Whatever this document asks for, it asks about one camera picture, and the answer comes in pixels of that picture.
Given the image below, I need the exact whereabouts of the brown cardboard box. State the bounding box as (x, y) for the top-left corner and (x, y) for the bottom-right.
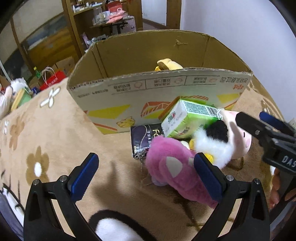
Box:
(67, 30), (253, 134)

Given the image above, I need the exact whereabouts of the pink plush bear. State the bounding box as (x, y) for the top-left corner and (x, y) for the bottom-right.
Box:
(145, 136), (217, 208)

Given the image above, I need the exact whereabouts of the small black side table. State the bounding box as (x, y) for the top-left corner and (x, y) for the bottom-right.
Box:
(91, 20), (128, 34)

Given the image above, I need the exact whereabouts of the green tissue pack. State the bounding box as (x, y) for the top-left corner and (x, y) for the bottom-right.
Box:
(161, 99), (223, 139)

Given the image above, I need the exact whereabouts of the red paper shopping bag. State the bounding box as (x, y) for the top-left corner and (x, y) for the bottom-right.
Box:
(40, 67), (66, 91)

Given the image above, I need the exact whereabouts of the white plush toy pile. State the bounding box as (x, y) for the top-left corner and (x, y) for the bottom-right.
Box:
(0, 78), (27, 120)

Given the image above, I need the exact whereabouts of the yellow plush toy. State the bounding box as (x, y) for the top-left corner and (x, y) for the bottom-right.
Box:
(155, 58), (183, 71)

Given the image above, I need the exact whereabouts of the green bottle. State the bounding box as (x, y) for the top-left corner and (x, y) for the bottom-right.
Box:
(33, 67), (42, 79)

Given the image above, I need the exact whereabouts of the person's right hand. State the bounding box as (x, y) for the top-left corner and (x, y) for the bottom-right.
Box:
(269, 169), (280, 209)

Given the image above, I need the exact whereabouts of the wooden shelf cabinet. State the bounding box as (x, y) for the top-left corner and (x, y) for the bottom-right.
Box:
(62, 1), (143, 58)

